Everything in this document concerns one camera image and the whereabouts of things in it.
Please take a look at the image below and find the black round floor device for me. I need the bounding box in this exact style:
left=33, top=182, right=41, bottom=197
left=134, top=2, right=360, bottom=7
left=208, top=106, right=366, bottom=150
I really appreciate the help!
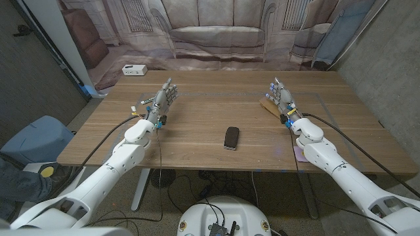
left=150, top=168, right=177, bottom=189

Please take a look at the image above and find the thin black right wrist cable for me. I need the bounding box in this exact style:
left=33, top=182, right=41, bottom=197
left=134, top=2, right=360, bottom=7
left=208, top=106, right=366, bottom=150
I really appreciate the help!
left=288, top=127, right=398, bottom=234

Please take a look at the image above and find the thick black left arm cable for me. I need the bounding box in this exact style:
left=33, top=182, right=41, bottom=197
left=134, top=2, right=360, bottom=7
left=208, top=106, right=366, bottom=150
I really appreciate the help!
left=75, top=114, right=142, bottom=172

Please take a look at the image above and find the grey table leg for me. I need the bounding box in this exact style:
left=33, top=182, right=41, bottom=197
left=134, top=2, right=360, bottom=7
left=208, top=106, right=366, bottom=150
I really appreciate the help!
left=297, top=172, right=320, bottom=220

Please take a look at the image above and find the purple smiley sticker note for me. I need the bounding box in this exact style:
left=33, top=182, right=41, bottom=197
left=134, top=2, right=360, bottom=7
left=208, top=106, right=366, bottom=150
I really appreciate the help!
left=293, top=146, right=310, bottom=163

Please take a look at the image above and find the white table leg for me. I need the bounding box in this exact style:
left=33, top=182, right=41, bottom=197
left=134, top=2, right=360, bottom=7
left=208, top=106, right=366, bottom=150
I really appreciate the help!
left=131, top=168, right=152, bottom=212

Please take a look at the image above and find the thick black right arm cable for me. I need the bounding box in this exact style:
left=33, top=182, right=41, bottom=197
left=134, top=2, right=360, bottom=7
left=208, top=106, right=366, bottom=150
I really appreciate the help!
left=301, top=113, right=420, bottom=199

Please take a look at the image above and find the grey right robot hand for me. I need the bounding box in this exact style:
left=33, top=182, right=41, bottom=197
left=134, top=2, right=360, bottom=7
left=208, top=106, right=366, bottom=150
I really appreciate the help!
left=264, top=77, right=301, bottom=123

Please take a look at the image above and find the white power box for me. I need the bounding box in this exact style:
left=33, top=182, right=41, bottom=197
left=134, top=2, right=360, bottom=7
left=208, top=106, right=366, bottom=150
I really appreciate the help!
left=121, top=64, right=148, bottom=77

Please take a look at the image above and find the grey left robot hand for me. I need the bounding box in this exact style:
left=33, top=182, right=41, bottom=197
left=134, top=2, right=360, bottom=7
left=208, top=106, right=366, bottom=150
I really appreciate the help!
left=146, top=77, right=179, bottom=125

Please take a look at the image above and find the brown paper bag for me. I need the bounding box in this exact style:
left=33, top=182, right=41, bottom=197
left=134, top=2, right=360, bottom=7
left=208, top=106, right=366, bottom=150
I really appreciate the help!
left=259, top=96, right=283, bottom=119

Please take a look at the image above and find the black door handle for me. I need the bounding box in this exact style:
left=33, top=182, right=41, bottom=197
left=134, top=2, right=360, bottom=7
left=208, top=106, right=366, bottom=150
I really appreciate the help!
left=12, top=24, right=33, bottom=37

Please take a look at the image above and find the person in blue jeans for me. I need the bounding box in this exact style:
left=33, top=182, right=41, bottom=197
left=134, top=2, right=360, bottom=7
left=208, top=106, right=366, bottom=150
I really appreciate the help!
left=0, top=156, right=54, bottom=221

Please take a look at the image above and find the yellow black foot pedal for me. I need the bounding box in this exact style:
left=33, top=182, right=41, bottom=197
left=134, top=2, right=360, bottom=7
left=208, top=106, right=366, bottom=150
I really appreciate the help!
left=38, top=163, right=57, bottom=180

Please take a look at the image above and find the black felt board eraser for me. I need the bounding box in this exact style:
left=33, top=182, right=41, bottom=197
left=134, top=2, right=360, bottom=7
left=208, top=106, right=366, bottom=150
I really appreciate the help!
left=223, top=126, right=240, bottom=151

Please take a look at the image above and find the black computer module with antenna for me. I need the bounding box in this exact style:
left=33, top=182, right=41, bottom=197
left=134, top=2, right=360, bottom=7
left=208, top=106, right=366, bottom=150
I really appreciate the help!
left=207, top=220, right=238, bottom=236

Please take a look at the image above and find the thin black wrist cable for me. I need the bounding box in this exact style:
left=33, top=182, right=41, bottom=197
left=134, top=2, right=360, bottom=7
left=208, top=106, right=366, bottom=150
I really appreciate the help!
left=83, top=126, right=164, bottom=227
left=288, top=127, right=398, bottom=234

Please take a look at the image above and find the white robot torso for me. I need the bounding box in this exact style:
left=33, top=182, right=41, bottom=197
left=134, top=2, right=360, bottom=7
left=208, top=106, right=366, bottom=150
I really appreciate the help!
left=177, top=195, right=272, bottom=236

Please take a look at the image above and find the white pedal base plate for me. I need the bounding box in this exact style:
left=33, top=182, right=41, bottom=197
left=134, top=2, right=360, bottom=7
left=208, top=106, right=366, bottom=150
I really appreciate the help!
left=19, top=161, right=87, bottom=184

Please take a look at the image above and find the printed sofa room backdrop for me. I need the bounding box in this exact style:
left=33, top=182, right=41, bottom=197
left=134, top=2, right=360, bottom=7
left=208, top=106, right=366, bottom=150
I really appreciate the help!
left=57, top=0, right=390, bottom=91

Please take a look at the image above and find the thin black left wrist cable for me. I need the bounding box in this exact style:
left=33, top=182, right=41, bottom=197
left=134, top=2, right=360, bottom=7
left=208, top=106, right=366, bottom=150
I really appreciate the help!
left=83, top=126, right=164, bottom=227

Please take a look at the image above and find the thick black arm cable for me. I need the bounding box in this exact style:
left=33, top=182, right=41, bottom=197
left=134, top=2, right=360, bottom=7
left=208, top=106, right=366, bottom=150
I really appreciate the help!
left=301, top=113, right=420, bottom=199
left=75, top=114, right=142, bottom=172

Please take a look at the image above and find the black floor cable bundle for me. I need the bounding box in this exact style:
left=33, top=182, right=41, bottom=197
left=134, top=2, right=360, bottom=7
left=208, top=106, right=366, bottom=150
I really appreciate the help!
left=166, top=169, right=252, bottom=216

